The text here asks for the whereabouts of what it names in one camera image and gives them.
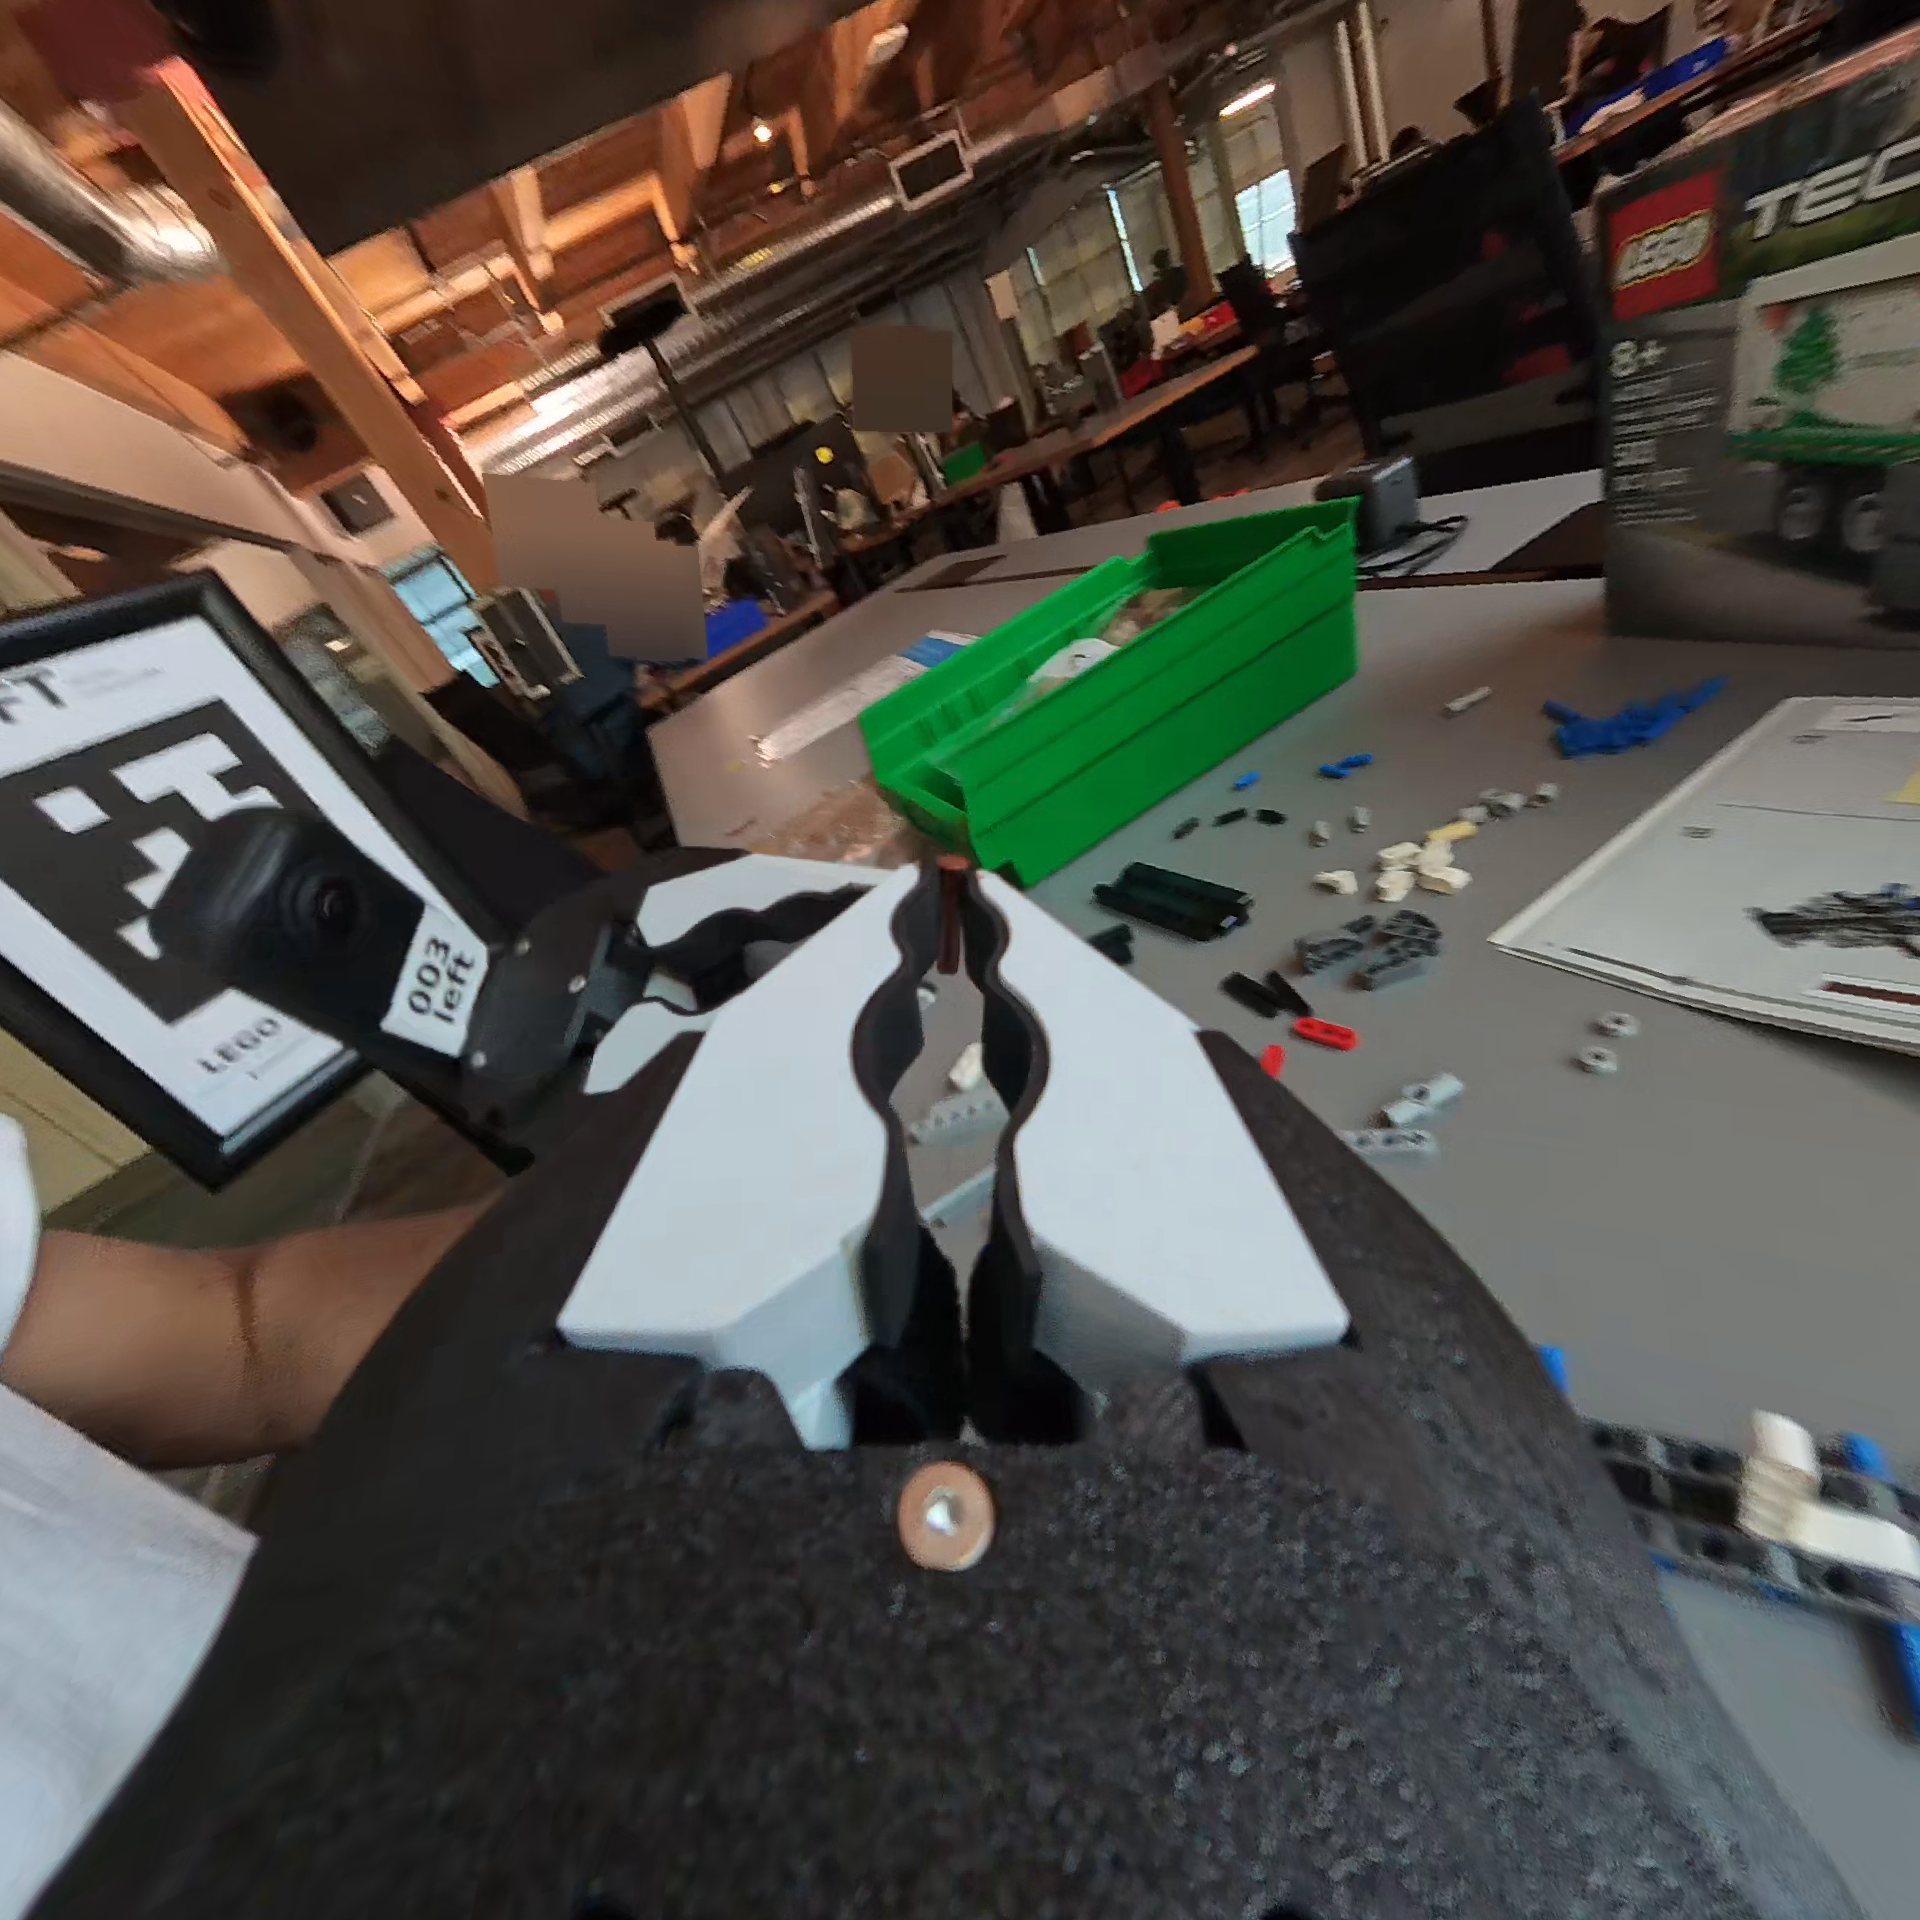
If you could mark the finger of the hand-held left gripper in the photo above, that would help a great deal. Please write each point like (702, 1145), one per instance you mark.
(645, 1059)
(751, 878)

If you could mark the dark red lego axle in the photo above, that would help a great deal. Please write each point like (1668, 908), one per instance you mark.
(950, 915)

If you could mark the wooden post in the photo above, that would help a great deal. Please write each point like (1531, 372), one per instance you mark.
(315, 331)

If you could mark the black partition screen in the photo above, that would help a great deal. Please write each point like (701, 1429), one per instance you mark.
(1441, 284)

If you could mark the lego instruction booklet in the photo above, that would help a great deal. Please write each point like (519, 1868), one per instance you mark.
(1724, 885)

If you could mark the group of beige lego connectors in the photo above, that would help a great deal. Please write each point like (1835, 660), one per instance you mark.
(1418, 862)

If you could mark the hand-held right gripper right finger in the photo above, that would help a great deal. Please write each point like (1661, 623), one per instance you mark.
(1154, 1170)

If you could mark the lego set box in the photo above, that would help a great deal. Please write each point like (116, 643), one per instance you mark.
(1770, 374)

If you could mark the black lego pin pair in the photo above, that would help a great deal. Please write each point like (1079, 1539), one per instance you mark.
(1269, 993)

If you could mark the black lego beams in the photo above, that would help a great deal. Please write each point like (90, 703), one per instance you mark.
(1178, 901)

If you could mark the person's white shirt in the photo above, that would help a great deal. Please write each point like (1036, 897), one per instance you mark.
(90, 1650)

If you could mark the partly built lego model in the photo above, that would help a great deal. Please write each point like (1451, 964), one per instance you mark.
(1784, 1514)

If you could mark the green plastic bin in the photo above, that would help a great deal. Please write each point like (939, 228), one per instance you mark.
(1140, 704)

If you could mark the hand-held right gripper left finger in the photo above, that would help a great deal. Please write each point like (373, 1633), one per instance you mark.
(751, 1170)

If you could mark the person's left forearm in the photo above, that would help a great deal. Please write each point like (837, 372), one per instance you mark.
(225, 1321)

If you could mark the wooden work table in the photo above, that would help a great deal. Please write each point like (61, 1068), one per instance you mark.
(1154, 398)

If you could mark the red lego connector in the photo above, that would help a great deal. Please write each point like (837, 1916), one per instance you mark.
(1327, 1031)

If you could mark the white ceiling unit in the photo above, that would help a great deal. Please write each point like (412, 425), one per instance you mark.
(930, 168)

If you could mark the clear plastic bag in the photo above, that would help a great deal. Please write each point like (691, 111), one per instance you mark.
(1072, 663)

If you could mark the light grey lego beam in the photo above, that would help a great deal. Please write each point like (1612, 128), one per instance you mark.
(953, 1119)

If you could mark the pile of blue lego pins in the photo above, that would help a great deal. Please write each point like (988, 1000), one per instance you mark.
(1628, 723)

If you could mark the light grey lego connector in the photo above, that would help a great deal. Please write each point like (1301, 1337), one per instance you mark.
(1390, 1142)
(1422, 1100)

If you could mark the group of grey lego connectors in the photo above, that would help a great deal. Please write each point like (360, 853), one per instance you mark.
(1372, 949)

